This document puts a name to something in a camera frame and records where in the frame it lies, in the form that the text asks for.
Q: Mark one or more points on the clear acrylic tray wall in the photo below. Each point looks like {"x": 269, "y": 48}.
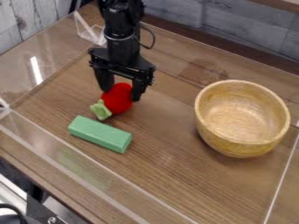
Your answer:
{"x": 170, "y": 179}

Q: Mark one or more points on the wooden bowl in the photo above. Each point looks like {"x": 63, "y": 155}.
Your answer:
{"x": 242, "y": 118}

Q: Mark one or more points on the clear acrylic corner bracket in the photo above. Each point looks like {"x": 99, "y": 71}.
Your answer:
{"x": 91, "y": 33}

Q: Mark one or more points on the green rectangular block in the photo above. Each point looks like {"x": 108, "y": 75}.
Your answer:
{"x": 100, "y": 134}

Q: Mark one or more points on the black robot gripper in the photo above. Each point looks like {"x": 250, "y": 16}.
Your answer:
{"x": 139, "y": 71}

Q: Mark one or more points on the black table clamp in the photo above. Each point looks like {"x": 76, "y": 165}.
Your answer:
{"x": 38, "y": 214}

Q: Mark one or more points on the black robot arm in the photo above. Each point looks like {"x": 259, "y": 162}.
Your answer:
{"x": 121, "y": 58}

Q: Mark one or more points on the red plush strawberry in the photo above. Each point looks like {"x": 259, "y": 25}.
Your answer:
{"x": 114, "y": 102}

